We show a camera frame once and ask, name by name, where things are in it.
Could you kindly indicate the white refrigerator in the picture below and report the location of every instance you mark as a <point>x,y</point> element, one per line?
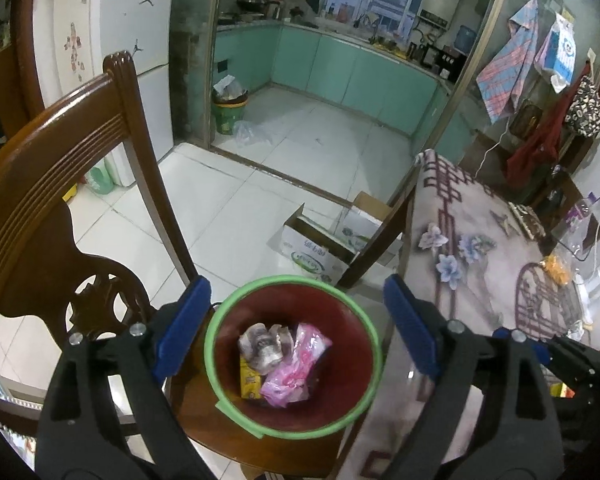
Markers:
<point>115,35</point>

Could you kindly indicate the green kitchen waste bin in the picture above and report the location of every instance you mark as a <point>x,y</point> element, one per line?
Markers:
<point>227,117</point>

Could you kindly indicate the blue white hanging bag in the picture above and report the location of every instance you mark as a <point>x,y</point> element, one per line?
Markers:
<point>562,52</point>

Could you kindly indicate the blue water jug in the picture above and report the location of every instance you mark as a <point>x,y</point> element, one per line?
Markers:
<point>464,40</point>

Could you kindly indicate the pink plastic bag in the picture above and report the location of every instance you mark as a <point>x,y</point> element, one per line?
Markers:
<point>290,380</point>

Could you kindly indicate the red wastebasket green rim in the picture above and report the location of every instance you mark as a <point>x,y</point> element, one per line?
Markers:
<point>340,355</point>

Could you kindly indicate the grey wrapper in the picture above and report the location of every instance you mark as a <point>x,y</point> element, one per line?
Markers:
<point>262,347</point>

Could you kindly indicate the letter-print cloth bag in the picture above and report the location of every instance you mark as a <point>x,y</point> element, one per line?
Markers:
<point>587,110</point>

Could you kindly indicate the yellow red plastic item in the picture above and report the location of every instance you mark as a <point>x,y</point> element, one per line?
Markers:
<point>70,194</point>

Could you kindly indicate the clear zip bag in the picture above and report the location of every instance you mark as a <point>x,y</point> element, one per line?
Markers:
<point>587,250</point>

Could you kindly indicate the teal kitchen base cabinets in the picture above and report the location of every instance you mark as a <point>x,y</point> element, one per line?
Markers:
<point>330,65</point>

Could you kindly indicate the black wok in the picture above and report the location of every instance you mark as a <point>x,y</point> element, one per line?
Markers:
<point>250,4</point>

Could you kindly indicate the plastic bottle purple label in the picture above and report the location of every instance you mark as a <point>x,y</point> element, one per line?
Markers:
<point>575,216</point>

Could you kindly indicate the floral patterned tablecloth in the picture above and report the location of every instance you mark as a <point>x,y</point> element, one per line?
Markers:
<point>480,285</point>

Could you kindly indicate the brown handbag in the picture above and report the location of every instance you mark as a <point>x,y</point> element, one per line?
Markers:
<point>527,120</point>

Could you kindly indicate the clear plastic bag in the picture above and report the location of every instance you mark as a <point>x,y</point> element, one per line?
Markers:
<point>252,134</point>

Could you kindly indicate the yellow packet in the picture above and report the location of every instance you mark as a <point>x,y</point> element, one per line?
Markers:
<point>250,382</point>

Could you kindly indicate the plaid towel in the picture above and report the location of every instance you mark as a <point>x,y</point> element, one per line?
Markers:
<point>510,70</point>

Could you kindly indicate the green detergent bottle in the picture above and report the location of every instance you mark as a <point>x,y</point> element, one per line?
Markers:
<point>100,180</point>

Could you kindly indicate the red garment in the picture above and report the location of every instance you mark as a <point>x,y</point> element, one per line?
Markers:
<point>535,152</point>

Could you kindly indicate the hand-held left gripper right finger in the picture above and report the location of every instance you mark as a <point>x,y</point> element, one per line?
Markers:
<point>410,330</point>

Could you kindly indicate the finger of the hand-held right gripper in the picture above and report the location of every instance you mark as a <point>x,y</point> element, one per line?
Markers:
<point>575,360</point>

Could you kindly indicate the white water heater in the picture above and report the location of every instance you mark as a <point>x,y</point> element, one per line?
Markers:
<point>442,2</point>

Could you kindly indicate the white printed cardboard box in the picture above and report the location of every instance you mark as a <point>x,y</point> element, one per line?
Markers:
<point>310,255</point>

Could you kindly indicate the orange snack strips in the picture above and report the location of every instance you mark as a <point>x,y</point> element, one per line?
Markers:
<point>557,270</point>

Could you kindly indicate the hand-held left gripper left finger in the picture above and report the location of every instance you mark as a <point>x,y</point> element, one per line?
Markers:
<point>182,330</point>

